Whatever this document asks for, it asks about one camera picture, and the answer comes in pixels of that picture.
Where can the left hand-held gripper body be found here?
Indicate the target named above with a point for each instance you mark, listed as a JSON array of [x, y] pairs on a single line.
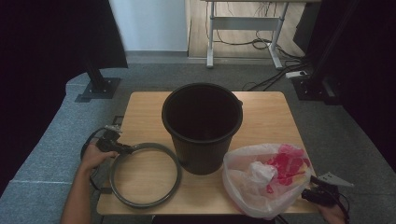
[[107, 141]]

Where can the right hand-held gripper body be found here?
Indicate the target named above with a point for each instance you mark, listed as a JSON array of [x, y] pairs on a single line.
[[327, 194]]

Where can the pink white plastic bag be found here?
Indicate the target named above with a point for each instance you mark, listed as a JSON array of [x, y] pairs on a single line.
[[249, 196]]

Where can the black plastic bucket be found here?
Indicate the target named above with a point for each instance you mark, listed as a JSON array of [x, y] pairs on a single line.
[[202, 155]]

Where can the person's right hand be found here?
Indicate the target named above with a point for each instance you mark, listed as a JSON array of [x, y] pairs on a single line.
[[331, 214]]

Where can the person's left hand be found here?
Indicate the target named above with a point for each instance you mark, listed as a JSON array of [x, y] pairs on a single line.
[[93, 157]]

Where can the black metal stand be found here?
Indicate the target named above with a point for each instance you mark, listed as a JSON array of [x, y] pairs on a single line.
[[311, 88], [99, 85]]

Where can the white power strip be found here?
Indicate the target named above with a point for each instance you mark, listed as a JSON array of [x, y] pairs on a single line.
[[296, 74]]

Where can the black curtain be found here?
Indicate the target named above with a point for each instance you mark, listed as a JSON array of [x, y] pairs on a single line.
[[46, 46], [373, 62]]

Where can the white desk frame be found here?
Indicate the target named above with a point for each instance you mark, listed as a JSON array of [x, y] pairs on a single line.
[[246, 23]]

